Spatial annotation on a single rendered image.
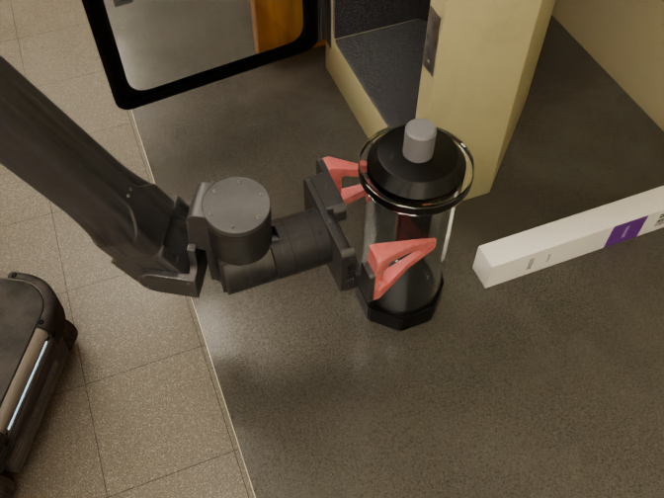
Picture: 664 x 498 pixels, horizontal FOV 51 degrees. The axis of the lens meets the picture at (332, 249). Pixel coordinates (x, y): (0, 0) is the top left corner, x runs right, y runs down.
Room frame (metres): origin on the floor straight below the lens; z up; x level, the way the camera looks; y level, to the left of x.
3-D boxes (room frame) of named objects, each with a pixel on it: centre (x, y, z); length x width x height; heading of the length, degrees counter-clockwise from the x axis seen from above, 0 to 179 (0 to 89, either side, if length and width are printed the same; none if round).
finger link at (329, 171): (0.47, -0.03, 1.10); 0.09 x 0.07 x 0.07; 111
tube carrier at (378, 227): (0.45, -0.08, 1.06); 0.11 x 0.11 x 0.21
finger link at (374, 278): (0.40, -0.05, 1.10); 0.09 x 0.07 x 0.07; 111
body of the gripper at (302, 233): (0.41, 0.03, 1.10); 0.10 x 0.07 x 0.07; 21
